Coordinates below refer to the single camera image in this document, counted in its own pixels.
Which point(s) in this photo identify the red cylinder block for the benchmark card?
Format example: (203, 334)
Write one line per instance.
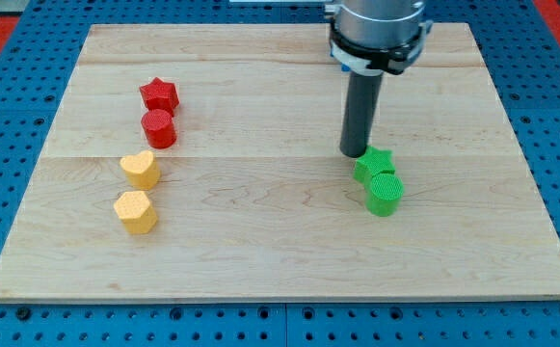
(159, 128)

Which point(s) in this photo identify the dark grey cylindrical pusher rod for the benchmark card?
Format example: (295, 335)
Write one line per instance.
(361, 102)

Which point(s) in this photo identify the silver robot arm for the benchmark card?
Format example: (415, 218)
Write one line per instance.
(372, 38)

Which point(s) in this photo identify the red star block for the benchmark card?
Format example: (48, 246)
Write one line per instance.
(160, 95)

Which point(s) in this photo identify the green star block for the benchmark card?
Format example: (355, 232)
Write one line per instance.
(374, 161)

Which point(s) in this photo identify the yellow hexagon block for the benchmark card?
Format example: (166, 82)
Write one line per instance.
(136, 212)

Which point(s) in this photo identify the yellow heart block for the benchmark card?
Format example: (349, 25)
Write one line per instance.
(141, 170)

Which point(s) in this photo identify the light wooden board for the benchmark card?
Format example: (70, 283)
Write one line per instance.
(255, 202)

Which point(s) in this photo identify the green cylinder block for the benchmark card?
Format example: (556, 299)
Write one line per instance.
(383, 194)

